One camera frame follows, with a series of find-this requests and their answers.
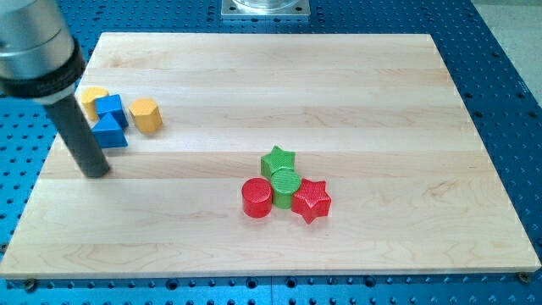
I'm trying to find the green star block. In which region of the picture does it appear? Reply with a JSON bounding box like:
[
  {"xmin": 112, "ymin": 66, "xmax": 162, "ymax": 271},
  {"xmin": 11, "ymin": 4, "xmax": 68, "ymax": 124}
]
[{"xmin": 260, "ymin": 146, "xmax": 296, "ymax": 179}]

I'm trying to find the green cylinder block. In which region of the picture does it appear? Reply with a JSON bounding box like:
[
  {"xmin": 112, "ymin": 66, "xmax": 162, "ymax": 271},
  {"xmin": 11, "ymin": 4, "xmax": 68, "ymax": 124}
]
[{"xmin": 271, "ymin": 169, "xmax": 301, "ymax": 209}]

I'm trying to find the red cylinder block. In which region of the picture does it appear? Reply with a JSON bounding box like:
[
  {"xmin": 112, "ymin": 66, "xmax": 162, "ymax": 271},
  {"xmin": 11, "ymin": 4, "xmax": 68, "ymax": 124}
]
[{"xmin": 241, "ymin": 177, "xmax": 273, "ymax": 219}]

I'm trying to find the wooden board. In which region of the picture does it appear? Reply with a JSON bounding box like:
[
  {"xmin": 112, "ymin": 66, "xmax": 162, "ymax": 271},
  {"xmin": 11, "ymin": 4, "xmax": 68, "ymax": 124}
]
[{"xmin": 1, "ymin": 32, "xmax": 540, "ymax": 279}]

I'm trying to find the red star block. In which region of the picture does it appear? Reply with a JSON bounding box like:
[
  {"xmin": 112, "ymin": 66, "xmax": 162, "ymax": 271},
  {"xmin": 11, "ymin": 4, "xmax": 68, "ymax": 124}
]
[{"xmin": 290, "ymin": 178, "xmax": 332, "ymax": 225}]

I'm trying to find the yellow hexagon block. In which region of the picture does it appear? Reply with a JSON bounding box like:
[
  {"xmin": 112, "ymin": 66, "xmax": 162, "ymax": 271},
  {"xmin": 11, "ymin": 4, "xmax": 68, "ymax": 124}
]
[{"xmin": 129, "ymin": 97, "xmax": 163, "ymax": 133}]

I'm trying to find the blue triangle block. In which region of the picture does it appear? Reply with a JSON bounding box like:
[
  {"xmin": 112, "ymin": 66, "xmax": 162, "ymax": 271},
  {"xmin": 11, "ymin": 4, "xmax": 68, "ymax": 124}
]
[{"xmin": 91, "ymin": 113, "xmax": 128, "ymax": 148}]

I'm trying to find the blue cube block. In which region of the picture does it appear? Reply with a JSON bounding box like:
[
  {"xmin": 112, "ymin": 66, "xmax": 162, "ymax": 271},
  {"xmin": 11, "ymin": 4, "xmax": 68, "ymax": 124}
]
[{"xmin": 95, "ymin": 94, "xmax": 129, "ymax": 129}]

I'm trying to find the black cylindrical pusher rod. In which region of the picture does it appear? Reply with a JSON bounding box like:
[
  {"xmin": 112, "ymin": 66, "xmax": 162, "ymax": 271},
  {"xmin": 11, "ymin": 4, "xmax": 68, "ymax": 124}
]
[{"xmin": 44, "ymin": 95, "xmax": 109, "ymax": 178}]

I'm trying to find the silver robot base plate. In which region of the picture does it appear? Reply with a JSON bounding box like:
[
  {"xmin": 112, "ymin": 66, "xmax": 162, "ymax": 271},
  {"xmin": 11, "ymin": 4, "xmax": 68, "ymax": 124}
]
[{"xmin": 221, "ymin": 0, "xmax": 311, "ymax": 19}]

